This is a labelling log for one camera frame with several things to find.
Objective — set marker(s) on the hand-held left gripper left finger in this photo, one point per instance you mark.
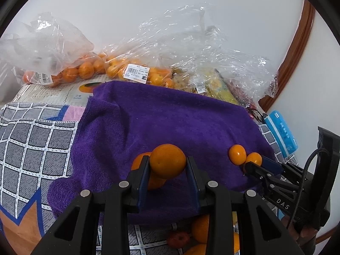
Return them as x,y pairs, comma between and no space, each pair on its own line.
142,191

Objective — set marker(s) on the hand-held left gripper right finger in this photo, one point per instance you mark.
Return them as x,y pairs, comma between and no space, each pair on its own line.
195,188

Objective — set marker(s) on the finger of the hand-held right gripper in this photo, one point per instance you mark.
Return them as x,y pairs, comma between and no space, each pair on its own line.
271,166
261,176

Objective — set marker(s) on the oval orange citrus fruit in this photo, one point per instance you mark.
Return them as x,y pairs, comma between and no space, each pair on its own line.
236,154
253,158

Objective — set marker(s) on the round orange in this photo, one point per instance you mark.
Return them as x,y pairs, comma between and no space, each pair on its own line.
200,228
196,250
136,162
167,160

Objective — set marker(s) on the small red fruit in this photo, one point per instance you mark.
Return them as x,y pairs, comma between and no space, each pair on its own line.
178,239

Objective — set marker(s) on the yellow plum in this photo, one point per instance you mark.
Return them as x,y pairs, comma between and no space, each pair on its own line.
236,242

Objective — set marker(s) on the person's right hand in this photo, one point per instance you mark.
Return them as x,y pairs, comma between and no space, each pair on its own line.
302,235

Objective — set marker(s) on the blue tissue pack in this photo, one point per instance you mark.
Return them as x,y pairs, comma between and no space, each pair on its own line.
281,132

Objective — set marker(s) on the purple towel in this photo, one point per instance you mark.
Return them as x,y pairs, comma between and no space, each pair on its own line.
159,117

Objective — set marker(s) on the clear bag of red fruit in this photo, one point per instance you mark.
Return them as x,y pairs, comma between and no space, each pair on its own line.
239,90

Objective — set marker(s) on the clear bag of yellow fruit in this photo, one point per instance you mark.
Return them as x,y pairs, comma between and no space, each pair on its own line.
217,87

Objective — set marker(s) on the grey checked star blanket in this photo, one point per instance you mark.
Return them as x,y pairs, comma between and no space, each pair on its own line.
39,148

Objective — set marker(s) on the clear bag of small oranges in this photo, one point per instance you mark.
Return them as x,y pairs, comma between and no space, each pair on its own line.
117,67

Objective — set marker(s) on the printed cardboard box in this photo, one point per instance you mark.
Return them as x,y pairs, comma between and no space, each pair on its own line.
53,93

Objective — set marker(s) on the clear bag of tangerines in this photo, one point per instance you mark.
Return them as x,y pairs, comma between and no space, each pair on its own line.
79,70

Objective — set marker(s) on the brown wooden door frame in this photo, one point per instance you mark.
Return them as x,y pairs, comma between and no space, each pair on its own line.
297,47

